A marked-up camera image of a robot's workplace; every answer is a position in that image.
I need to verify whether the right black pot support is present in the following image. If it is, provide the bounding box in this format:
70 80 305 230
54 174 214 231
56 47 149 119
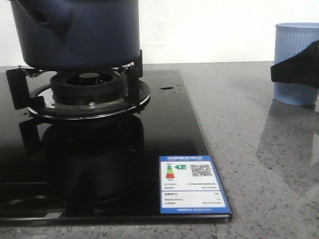
5 53 150 118

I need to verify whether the dark blue cooking pot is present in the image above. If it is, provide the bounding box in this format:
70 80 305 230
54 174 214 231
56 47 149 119
10 0 140 71

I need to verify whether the blue energy label sticker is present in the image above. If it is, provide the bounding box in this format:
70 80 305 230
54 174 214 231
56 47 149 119
159 155 231 215

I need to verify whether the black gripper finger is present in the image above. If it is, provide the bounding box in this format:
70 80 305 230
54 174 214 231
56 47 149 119
271 41 319 88

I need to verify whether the blue ribbed plastic cup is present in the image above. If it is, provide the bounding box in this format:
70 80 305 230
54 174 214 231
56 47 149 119
274 22 319 106

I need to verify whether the black glass gas stove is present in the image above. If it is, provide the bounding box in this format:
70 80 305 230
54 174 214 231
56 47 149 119
0 69 233 223

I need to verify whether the right gas burner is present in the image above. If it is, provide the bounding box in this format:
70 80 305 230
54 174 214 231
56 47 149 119
28 70 150 120

